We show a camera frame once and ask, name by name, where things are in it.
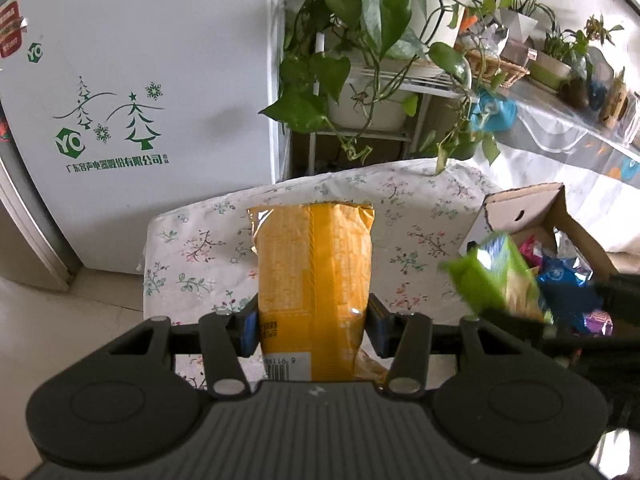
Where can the blue plastic bag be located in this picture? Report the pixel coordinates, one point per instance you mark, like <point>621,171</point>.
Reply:
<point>495,112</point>

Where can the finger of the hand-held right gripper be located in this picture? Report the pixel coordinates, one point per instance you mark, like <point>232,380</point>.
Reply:
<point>515,327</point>
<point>620,292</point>

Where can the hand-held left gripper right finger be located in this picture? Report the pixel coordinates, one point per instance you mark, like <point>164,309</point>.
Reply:
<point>380,327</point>

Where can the dark round pot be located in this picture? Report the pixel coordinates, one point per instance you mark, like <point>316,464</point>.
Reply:
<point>575,92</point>

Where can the wicker basket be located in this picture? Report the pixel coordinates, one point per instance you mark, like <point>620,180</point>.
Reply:
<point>495,67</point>

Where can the silver foil snack packet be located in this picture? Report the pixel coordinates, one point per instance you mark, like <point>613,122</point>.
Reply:
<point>572,252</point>

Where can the green snack packet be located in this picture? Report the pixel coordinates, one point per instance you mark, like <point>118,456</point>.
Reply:
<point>492,280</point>

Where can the white angular plant pot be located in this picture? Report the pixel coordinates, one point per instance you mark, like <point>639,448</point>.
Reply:
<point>517,30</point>

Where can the pink snack packet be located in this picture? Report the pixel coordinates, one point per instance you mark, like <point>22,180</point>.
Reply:
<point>530,255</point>

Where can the white rectangular planter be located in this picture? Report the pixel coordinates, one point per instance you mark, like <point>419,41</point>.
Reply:
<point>390,105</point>

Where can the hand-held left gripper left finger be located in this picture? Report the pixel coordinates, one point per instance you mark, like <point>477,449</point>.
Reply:
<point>248,330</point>

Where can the white metal plant rack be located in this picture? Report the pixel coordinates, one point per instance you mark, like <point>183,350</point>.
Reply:
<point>430,85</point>

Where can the red refrigerator sticker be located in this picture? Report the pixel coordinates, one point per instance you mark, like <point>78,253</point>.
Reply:
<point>10,30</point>

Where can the blue bottle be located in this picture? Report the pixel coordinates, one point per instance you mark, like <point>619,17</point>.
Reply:
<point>598,95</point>

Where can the floral cloth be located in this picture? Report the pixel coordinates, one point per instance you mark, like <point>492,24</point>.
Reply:
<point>415,210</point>

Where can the blue foil snack packet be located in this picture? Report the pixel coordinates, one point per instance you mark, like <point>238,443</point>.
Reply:
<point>565,290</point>

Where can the white refrigerator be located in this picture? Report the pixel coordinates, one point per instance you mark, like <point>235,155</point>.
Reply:
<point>175,50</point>

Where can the small green plant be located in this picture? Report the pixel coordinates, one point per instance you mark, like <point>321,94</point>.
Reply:
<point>562,42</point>

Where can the cardboard box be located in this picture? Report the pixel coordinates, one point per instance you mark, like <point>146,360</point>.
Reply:
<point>520,210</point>

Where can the light green plant pot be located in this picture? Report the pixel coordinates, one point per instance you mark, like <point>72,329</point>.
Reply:
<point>549,71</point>

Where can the purple snack packet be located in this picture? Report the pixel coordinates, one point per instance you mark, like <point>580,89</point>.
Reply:
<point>599,322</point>

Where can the orange wrapper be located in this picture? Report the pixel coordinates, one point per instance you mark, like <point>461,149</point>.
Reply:
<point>467,20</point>

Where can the trailing pothos plant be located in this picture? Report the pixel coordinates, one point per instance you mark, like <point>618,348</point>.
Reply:
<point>380,10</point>

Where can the orange yellow snack packet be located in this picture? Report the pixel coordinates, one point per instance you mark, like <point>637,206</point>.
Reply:
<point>315,280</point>

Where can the red leaf plant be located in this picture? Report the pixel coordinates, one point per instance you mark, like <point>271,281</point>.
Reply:
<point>602,30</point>

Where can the yellow brown carton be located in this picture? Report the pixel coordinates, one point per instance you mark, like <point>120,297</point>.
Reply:
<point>614,100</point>

